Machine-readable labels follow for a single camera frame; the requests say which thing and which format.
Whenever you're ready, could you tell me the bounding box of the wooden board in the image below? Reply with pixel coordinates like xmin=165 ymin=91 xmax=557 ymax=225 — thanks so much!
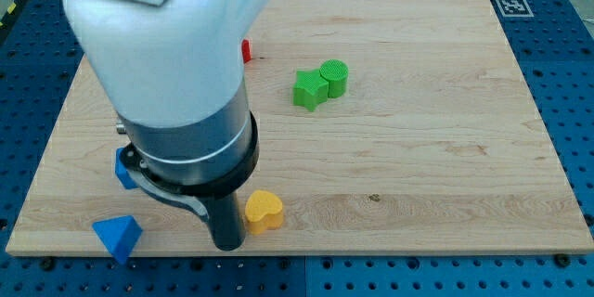
xmin=5 ymin=0 xmax=594 ymax=258

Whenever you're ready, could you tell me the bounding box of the green star block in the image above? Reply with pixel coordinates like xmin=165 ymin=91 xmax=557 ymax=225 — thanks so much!
xmin=292 ymin=69 xmax=329 ymax=111

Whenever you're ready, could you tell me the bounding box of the green cylinder block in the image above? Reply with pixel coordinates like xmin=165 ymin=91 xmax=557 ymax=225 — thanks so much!
xmin=319 ymin=59 xmax=349 ymax=98

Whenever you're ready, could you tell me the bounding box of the blue block behind arm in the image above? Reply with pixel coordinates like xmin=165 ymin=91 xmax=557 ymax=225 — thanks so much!
xmin=114 ymin=148 xmax=137 ymax=190

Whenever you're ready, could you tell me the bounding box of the red block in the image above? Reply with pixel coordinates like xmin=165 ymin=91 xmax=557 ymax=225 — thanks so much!
xmin=241 ymin=39 xmax=252 ymax=63

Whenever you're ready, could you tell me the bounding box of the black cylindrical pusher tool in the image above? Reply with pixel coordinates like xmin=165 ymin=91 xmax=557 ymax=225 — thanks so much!
xmin=204 ymin=192 xmax=246 ymax=252

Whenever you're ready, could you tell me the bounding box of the blue triangle block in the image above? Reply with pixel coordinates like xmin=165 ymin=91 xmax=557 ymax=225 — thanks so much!
xmin=92 ymin=215 xmax=143 ymax=265

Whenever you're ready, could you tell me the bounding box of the fiducial marker on table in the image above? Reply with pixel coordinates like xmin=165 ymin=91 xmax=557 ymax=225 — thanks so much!
xmin=495 ymin=0 xmax=534 ymax=18

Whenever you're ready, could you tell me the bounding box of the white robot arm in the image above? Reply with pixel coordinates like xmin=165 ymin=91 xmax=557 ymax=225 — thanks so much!
xmin=63 ymin=0 xmax=269 ymax=251

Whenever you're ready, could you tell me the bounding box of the yellow heart block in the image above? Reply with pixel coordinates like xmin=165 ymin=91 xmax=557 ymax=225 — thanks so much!
xmin=244 ymin=190 xmax=284 ymax=235

